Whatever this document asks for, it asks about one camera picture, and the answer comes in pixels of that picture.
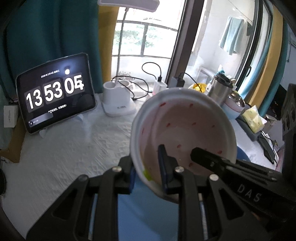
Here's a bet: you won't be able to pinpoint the large dark blue bowl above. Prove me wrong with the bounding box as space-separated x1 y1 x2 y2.
237 146 251 162

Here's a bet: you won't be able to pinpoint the pink strawberry bowl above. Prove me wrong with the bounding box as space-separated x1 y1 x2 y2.
130 88 237 202

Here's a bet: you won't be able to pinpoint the stacked pastel bowls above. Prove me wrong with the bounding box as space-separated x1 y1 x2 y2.
221 90 250 120

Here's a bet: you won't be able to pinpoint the yellow tissue pack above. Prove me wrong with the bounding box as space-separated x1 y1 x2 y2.
242 105 267 133

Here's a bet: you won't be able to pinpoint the yellow curtain right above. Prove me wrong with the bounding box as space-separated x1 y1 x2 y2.
247 4 283 108

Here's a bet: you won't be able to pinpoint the yellow curtain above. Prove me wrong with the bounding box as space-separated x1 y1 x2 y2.
98 6 119 83
247 4 283 108

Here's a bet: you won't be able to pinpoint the stainless steel tumbler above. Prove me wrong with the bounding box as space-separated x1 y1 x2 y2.
206 72 234 105

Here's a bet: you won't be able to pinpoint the yellow plastic bag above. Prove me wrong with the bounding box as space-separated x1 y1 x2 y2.
189 83 207 93

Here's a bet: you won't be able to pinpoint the cardboard box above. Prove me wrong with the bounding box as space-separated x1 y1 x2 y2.
1 117 26 163

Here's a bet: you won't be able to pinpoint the black charger adapter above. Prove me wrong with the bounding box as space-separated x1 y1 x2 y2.
168 77 185 88

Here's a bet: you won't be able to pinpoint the white desk lamp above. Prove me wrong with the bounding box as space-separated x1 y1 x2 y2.
97 1 159 116

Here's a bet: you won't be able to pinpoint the white charger adapter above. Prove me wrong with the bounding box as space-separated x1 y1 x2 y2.
152 76 167 95

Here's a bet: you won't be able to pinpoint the tablet showing clock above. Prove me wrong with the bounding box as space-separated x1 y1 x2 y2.
16 53 96 134

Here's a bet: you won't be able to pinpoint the white small box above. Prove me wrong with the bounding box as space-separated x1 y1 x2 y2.
4 105 18 128

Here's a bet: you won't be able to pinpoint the hanging light blue towel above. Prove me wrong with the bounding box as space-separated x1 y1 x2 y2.
219 16 244 55

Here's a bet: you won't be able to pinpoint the teal curtain left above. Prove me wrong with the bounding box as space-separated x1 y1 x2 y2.
1 1 103 100

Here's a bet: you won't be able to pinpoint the yellow curtain left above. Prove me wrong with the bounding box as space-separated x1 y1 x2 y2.
98 6 119 83

